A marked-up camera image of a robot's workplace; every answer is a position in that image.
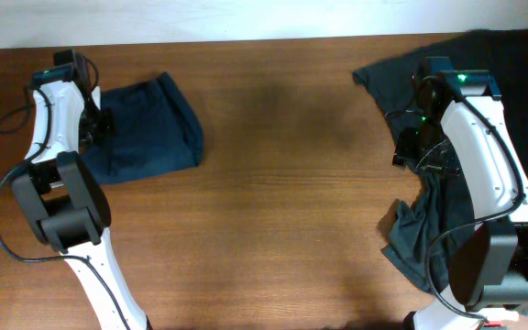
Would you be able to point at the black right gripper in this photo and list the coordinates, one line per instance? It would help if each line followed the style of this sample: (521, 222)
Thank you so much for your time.
(434, 156)

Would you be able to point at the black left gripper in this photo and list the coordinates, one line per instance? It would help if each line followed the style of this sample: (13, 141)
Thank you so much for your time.
(93, 125)

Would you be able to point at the dark blue shorts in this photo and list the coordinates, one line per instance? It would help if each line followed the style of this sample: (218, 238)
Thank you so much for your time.
(155, 132)

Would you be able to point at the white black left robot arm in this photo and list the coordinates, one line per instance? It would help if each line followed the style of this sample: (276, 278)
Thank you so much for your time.
(64, 205)

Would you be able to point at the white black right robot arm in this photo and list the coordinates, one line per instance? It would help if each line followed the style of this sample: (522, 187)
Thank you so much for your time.
(463, 132)

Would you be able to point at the white red garment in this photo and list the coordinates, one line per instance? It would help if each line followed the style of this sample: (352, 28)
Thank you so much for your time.
(497, 315)

